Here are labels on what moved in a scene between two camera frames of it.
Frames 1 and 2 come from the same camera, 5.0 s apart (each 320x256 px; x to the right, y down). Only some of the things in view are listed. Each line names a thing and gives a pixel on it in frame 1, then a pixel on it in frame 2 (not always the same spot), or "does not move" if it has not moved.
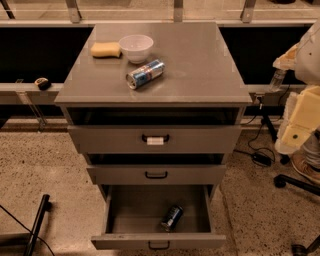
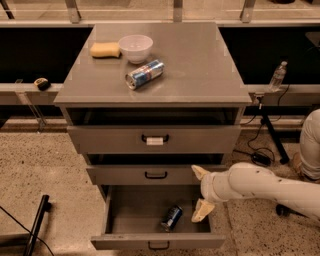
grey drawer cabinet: [157, 106] does not move
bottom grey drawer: [132, 215] does not move
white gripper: [309, 61] → [207, 187]
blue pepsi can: [172, 219] does not move
